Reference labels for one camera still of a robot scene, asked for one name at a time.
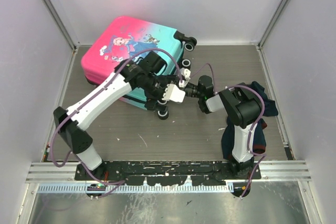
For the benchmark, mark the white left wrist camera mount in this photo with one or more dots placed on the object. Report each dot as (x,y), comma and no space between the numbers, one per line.
(173,93)

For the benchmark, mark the navy garment with red trim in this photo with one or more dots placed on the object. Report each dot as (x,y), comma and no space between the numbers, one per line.
(259,143)

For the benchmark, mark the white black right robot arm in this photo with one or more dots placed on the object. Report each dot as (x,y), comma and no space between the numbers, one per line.
(243,138)

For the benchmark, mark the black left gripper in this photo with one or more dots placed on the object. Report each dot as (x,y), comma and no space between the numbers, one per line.
(151,100)

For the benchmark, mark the aluminium frame rail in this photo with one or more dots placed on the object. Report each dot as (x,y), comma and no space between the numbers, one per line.
(292,170)

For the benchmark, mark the white slotted cable duct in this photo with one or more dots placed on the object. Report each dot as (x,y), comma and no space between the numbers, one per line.
(89,188)

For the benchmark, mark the pink teal suitcase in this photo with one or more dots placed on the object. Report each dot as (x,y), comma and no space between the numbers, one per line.
(131,38)

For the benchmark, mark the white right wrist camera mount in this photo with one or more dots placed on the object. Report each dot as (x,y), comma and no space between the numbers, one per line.
(186,76)

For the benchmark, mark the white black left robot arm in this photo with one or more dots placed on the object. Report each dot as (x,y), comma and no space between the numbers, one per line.
(72,123)

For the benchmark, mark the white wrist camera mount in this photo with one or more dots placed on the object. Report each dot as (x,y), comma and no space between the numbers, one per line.
(173,93)
(186,76)

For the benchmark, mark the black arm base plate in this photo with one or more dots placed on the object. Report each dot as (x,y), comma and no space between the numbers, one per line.
(136,173)

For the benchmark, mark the aluminium left corner post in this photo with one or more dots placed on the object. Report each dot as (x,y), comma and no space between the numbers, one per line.
(59,23)

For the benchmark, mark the aluminium corner post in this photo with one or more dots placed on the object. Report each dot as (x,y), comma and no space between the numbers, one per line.
(275,17)
(59,23)

